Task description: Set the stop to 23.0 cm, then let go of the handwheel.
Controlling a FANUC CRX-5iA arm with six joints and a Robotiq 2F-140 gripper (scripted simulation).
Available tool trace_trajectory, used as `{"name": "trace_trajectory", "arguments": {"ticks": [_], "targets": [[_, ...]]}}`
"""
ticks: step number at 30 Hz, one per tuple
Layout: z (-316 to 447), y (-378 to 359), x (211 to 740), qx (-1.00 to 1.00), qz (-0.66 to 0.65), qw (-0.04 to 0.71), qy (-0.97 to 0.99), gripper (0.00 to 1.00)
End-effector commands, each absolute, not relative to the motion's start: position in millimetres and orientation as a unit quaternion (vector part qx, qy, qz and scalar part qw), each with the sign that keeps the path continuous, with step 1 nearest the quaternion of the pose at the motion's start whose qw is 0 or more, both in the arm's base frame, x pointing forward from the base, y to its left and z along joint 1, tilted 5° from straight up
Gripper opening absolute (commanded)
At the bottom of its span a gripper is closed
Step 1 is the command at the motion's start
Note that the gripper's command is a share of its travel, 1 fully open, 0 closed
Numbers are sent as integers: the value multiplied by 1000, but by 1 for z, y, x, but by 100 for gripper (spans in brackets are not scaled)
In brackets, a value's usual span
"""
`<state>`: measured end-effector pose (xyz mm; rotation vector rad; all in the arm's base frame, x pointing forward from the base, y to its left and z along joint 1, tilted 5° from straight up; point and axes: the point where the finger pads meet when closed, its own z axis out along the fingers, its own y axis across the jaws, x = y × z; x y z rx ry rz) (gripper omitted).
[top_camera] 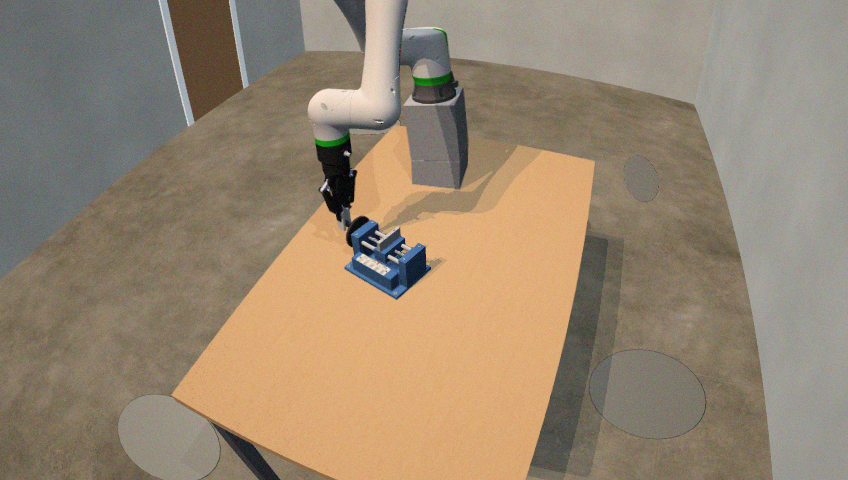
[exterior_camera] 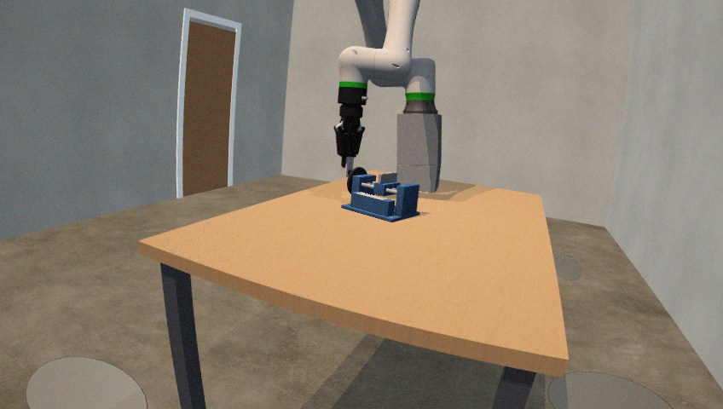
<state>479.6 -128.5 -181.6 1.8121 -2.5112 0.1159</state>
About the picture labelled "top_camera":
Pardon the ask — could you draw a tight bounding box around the blue bench vise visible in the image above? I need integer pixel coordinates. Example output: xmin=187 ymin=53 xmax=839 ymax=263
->
xmin=344 ymin=216 xmax=431 ymax=300

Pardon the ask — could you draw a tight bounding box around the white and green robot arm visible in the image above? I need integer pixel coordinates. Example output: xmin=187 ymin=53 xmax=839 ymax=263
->
xmin=308 ymin=0 xmax=458 ymax=164

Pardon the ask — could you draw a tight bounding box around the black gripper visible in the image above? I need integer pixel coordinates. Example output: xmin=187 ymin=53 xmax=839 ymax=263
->
xmin=318 ymin=159 xmax=357 ymax=232

